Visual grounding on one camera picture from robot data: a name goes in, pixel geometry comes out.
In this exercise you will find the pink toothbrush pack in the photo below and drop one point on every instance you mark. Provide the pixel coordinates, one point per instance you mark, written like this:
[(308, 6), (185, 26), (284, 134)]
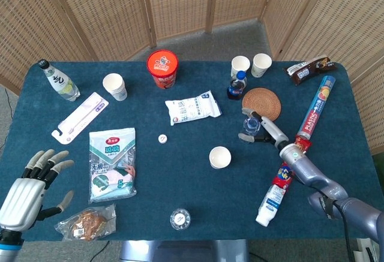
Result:
[(81, 118)]

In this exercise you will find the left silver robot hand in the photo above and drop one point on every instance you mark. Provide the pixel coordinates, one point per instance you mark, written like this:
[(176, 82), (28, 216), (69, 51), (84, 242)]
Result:
[(21, 202)]

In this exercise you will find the blue table cloth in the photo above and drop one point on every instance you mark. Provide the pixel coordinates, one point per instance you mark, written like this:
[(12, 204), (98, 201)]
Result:
[(186, 184)]

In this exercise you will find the clear glass soda bottle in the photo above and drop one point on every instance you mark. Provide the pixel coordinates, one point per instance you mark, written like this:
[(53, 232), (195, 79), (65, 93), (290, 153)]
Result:
[(61, 83)]

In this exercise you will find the cleaning cloth pack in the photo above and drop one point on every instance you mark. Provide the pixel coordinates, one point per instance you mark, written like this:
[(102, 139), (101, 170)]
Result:
[(112, 166)]

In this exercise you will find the plastic food wrap roll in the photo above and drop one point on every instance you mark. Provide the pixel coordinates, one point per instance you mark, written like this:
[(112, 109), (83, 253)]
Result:
[(316, 107)]

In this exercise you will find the white bottle cap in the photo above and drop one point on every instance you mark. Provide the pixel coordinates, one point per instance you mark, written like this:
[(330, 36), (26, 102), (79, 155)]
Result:
[(163, 139)]

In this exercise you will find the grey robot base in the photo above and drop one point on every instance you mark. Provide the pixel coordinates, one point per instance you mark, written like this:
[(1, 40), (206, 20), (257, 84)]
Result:
[(183, 251)]

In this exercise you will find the white wet wipes pack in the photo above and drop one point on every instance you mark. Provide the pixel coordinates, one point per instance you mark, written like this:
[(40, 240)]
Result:
[(192, 107)]

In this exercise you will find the bread in clear bag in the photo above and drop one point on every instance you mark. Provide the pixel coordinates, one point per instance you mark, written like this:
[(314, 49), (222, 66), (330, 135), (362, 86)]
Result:
[(87, 223)]

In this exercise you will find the round woven rattan coaster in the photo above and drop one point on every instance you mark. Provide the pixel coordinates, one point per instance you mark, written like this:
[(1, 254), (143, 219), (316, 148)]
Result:
[(264, 100)]

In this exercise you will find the red cracker pack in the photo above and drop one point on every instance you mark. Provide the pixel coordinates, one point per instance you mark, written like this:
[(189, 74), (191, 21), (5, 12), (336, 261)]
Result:
[(282, 179)]

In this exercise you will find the small Pepsi cola bottle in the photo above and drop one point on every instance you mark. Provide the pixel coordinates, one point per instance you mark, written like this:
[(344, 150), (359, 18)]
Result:
[(236, 86)]

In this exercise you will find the orange instant noodle tub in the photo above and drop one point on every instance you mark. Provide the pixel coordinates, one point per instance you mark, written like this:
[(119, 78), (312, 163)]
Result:
[(162, 67)]

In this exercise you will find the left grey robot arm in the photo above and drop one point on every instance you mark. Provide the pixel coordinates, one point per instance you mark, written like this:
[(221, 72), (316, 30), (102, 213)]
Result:
[(9, 247)]

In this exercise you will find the woven wooden folding screen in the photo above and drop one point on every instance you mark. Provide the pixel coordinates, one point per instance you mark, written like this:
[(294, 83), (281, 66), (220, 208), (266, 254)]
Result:
[(105, 13)]

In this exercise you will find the sealed white-capped water bottle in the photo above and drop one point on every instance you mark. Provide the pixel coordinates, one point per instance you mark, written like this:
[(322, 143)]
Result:
[(180, 219)]

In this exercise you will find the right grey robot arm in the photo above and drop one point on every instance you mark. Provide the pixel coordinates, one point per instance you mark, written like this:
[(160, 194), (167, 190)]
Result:
[(306, 166)]

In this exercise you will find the clear water bottle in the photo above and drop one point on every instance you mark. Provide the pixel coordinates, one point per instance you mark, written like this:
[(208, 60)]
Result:
[(251, 125)]

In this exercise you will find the stack of paper cups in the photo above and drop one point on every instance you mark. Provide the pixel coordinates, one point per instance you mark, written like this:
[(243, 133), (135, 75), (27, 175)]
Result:
[(115, 86)]

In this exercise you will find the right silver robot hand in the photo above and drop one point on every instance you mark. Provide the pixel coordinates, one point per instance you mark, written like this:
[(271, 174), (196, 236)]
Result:
[(276, 133)]

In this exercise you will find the brown snack bar wrapper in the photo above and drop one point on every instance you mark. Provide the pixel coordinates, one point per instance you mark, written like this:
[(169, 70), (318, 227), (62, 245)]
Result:
[(309, 70)]

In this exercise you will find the single white paper cup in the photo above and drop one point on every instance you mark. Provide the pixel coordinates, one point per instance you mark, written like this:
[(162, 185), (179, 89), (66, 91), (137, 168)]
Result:
[(220, 157)]

